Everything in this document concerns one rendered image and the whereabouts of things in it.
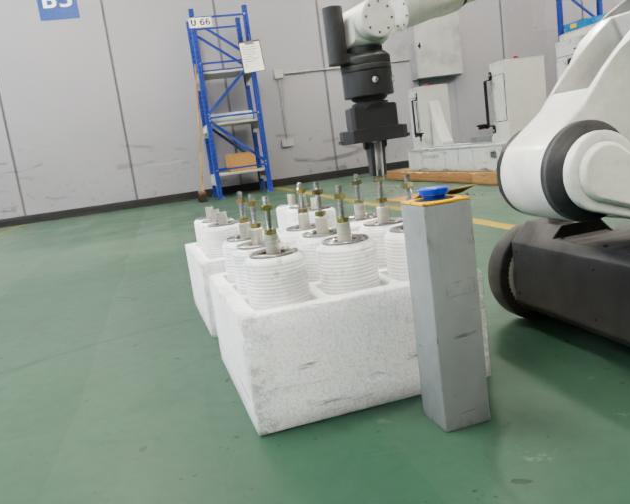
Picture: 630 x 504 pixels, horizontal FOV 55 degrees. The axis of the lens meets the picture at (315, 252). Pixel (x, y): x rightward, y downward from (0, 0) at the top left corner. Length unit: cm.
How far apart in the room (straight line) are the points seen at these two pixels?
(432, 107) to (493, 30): 313
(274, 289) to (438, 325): 25
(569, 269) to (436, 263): 35
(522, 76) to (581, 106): 341
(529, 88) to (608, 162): 348
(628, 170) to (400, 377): 44
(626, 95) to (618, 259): 24
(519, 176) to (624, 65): 21
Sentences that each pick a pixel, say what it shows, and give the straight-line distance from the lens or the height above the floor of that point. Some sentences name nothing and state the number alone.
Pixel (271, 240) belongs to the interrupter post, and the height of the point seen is 27.
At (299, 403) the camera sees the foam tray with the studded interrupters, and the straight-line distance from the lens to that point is 92.
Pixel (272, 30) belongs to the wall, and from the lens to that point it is 752.
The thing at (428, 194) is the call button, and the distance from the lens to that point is 81.
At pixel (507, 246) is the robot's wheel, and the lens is 124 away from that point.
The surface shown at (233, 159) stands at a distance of 679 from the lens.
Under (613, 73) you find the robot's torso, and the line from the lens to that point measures 99.
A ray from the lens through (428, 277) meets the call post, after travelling 81.
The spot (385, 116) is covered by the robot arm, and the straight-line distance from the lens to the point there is 109.
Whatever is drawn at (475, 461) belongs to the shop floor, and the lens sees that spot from 81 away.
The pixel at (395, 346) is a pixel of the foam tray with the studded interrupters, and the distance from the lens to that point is 95.
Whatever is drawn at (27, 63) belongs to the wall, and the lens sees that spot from 744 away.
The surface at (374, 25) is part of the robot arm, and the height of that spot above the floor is 59.
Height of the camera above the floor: 40
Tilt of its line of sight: 10 degrees down
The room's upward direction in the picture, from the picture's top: 8 degrees counter-clockwise
